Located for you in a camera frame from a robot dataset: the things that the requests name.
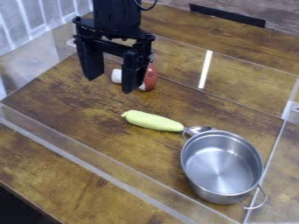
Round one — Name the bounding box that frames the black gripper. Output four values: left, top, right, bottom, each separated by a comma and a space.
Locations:
72, 17, 154, 94

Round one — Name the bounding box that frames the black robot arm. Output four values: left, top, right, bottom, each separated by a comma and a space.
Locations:
72, 0, 154, 94

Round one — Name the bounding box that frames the toy mushroom brown cap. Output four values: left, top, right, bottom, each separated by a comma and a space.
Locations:
110, 61, 160, 92

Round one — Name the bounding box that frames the black bar on table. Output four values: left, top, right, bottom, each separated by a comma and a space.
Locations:
189, 3, 267, 28

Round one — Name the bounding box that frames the stainless steel pot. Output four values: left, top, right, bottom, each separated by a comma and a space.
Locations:
180, 127, 267, 211

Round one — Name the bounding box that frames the black cable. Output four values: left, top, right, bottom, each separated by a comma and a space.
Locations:
132, 0, 160, 11

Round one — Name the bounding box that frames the clear acrylic enclosure panel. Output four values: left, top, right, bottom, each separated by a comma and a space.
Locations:
0, 20, 299, 224

